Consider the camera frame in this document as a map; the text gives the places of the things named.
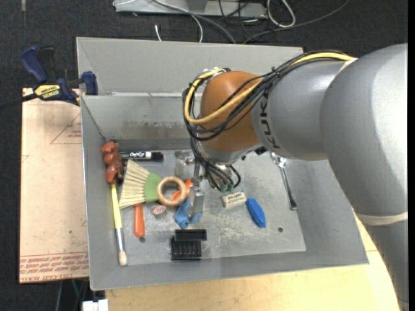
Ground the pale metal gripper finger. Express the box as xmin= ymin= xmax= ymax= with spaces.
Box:
xmin=188 ymin=186 xmax=196 ymax=219
xmin=194 ymin=189 xmax=206 ymax=215

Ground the red-brown toy animal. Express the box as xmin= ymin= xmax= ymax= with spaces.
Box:
xmin=100 ymin=141 xmax=125 ymax=185

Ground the black and white marker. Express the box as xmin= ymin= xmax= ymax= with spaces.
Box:
xmin=119 ymin=150 xmax=164 ymax=163

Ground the black ribbed plastic piece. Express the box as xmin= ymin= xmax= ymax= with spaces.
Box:
xmin=170 ymin=228 xmax=208 ymax=261

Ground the clear glass shaker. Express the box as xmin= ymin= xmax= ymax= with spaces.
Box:
xmin=174 ymin=150 xmax=196 ymax=180

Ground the pale wooden ring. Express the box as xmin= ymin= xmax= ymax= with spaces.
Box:
xmin=156 ymin=176 xmax=188 ymax=207

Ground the orange handled tool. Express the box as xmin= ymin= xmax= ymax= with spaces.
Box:
xmin=133 ymin=203 xmax=147 ymax=243

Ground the grey metal bin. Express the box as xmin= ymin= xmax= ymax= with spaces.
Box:
xmin=76 ymin=36 xmax=370 ymax=292

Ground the yellow handled paintbrush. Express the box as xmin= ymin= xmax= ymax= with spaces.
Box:
xmin=110 ymin=183 xmax=128 ymax=267

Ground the blue boat-shaped toy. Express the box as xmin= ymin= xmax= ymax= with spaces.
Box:
xmin=244 ymin=198 xmax=267 ymax=229

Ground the blue crumpled rubber piece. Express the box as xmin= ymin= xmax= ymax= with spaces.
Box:
xmin=174 ymin=200 xmax=204 ymax=230

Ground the metal spoon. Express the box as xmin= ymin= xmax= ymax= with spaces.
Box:
xmin=270 ymin=152 xmax=298 ymax=211

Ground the straw hand brush, green band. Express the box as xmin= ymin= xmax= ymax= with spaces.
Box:
xmin=118 ymin=159 xmax=195 ymax=211

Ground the brown cardboard board, red print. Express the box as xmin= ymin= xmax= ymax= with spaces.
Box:
xmin=19 ymin=87 xmax=90 ymax=284

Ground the white eraser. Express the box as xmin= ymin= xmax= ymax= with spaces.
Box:
xmin=220 ymin=191 xmax=248 ymax=209

